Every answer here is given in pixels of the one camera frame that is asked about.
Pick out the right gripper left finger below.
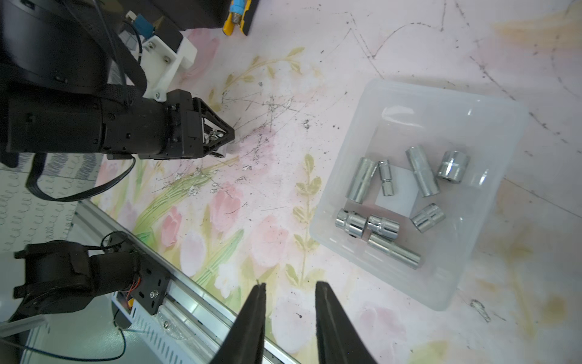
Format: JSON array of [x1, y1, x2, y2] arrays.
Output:
[[211, 283, 266, 364]]

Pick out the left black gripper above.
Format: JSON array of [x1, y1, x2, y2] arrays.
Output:
[[165, 89, 235, 159]]

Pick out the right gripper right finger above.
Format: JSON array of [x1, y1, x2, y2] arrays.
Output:
[[315, 281, 376, 363]]

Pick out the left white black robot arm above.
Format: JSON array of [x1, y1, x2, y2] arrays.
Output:
[[1, 1, 235, 321]]

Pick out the translucent plastic storage box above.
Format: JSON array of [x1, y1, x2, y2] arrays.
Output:
[[309, 80, 527, 311]]

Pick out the yellow black toolbox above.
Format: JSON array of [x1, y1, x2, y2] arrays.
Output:
[[120, 0, 231, 30]]

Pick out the blue yellow hand tool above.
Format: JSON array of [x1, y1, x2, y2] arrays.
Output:
[[222, 0, 259, 36]]

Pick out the aluminium mounting rail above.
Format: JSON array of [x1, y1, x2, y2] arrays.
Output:
[[67, 199, 301, 364]]

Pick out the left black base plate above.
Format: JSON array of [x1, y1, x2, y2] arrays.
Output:
[[126, 255, 171, 315]]

